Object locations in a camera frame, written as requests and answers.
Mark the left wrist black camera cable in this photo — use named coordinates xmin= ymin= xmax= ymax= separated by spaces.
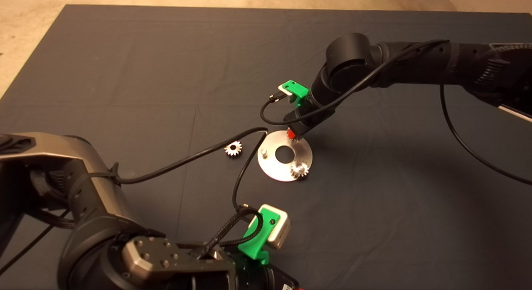
xmin=112 ymin=127 xmax=268 ymax=218

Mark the wrist green camera mount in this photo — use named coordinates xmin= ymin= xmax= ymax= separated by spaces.
xmin=282 ymin=81 xmax=310 ymax=108
xmin=238 ymin=208 xmax=281 ymax=265

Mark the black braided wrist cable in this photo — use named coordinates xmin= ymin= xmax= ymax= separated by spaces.
xmin=189 ymin=207 xmax=264 ymax=259

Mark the left wrist green camera mount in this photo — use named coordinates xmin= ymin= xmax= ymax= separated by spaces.
xmin=238 ymin=208 xmax=281 ymax=265

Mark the black braided arm hose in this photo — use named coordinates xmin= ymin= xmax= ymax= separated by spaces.
xmin=31 ymin=209 xmax=75 ymax=230

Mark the dark grey table cloth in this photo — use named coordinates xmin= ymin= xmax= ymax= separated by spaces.
xmin=0 ymin=5 xmax=532 ymax=290

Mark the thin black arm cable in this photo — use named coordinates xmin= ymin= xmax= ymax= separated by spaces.
xmin=0 ymin=226 xmax=50 ymax=276

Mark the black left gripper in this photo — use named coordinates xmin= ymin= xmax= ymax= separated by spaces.
xmin=234 ymin=257 xmax=309 ymax=290

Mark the wrist black camera cable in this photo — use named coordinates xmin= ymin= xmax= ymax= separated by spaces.
xmin=112 ymin=127 xmax=268 ymax=218
xmin=260 ymin=39 xmax=532 ymax=187

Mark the right wrist black camera cable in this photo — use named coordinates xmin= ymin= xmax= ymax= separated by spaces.
xmin=260 ymin=39 xmax=532 ymax=187

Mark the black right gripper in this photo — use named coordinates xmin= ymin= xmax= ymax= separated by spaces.
xmin=283 ymin=98 xmax=336 ymax=140

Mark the right wrist green camera mount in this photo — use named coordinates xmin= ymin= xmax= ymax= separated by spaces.
xmin=282 ymin=81 xmax=310 ymax=108

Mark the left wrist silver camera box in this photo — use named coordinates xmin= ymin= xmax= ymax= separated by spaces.
xmin=259 ymin=204 xmax=291 ymax=250

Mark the round metal carrier plate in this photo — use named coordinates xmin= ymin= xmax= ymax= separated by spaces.
xmin=257 ymin=130 xmax=313 ymax=182

